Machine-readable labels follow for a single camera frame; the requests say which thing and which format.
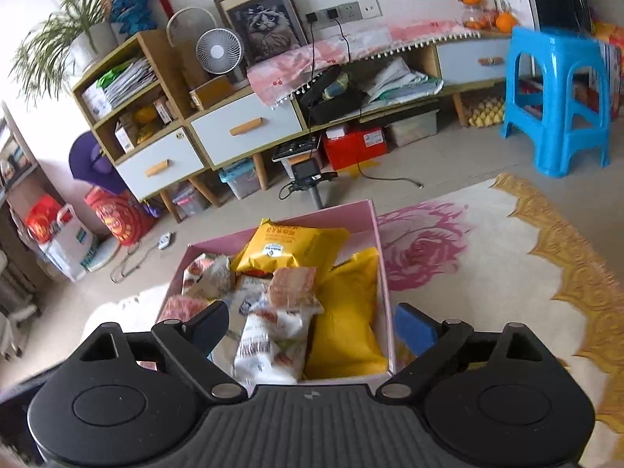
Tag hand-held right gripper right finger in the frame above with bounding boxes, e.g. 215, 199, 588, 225
376, 302, 566, 401

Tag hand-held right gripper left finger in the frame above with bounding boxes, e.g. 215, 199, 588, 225
58, 301, 247, 404

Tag pink biscuit packet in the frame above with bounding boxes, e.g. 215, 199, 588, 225
158, 295, 213, 325

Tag small white snack packet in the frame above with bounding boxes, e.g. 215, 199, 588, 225
229, 275, 274, 325

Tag white orange nut packet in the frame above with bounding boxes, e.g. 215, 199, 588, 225
181, 252, 232, 300

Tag white pecan snack packet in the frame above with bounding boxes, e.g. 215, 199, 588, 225
234, 308, 317, 385

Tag large plain yellow snack packet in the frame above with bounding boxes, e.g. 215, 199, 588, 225
305, 248, 390, 380

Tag clear wafer biscuit packet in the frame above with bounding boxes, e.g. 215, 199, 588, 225
266, 267, 323, 314

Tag yellow snack packet white label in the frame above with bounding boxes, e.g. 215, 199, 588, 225
230, 218, 351, 276

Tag pink cardboard box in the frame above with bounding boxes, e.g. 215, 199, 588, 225
156, 199, 403, 388

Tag floral printed blanket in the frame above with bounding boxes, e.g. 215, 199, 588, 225
83, 173, 624, 468

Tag round white floor base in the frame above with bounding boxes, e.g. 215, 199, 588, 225
83, 241, 122, 274

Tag small clear storage box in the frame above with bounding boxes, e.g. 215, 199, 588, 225
170, 183, 206, 220

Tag red round drum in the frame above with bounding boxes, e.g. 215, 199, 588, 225
84, 188, 157, 247

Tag blue lidded storage box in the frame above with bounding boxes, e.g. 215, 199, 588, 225
218, 158, 261, 200

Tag white shopping bag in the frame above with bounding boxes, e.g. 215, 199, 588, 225
39, 202, 98, 282

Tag white drawer with keyhole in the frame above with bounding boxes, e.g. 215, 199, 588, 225
116, 127, 206, 200

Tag red box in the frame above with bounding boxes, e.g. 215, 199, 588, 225
322, 124, 389, 170

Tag clear box with black device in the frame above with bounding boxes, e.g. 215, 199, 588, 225
272, 135, 325, 176

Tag red gift bag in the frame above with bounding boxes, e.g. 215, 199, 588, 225
25, 195, 64, 245

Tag clear plastic storage box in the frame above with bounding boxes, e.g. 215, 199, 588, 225
388, 110, 440, 148

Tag wide white cabinet drawer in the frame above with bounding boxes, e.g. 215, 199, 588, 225
190, 92, 305, 167

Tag purple plush hat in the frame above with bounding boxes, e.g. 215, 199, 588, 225
68, 131, 125, 196

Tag white carton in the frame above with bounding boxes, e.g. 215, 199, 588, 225
114, 122, 137, 153

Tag orange yellow item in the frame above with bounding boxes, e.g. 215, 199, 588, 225
131, 105, 159, 142

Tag small brown box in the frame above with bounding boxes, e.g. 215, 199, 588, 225
152, 97, 174, 125

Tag yellow egg tray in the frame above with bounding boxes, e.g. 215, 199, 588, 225
461, 95, 505, 128

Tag black bag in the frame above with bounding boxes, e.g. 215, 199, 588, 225
298, 66, 369, 125

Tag wooden side shelf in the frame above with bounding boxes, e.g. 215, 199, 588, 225
0, 102, 40, 313

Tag folded cloth pile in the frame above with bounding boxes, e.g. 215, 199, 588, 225
363, 56, 444, 105

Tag white box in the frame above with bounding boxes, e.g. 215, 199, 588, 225
80, 83, 110, 120

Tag wooden TV cabinet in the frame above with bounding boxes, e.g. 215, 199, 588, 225
72, 19, 537, 210

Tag stack of papers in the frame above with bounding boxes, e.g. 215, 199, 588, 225
97, 57, 157, 108

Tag white desk fan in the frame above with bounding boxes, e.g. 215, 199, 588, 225
196, 28, 246, 83

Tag pink floral tablecloth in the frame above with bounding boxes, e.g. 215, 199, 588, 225
246, 19, 481, 108

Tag potted green plant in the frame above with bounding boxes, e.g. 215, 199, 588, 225
10, 0, 128, 103

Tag framed cat picture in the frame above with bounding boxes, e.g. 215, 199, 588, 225
213, 0, 309, 66

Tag blue plastic stool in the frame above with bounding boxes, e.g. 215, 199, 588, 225
501, 27, 612, 179

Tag round white hoop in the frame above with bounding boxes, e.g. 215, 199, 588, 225
166, 7, 218, 47

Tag glass jar of oranges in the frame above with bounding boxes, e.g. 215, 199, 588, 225
462, 5, 493, 29

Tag blue plush toy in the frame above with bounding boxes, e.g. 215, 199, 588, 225
108, 0, 159, 35

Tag colourful cardboard boxes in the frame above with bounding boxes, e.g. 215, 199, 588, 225
590, 22, 624, 118

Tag black microwave oven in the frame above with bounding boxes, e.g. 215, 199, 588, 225
524, 0, 593, 35

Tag thin floor cable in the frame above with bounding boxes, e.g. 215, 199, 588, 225
110, 244, 164, 284

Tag camera on tripod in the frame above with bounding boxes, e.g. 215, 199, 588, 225
279, 160, 338, 210

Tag black power cable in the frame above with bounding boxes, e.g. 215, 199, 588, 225
307, 17, 364, 125

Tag wall socket row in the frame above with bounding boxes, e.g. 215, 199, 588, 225
306, 0, 380, 25

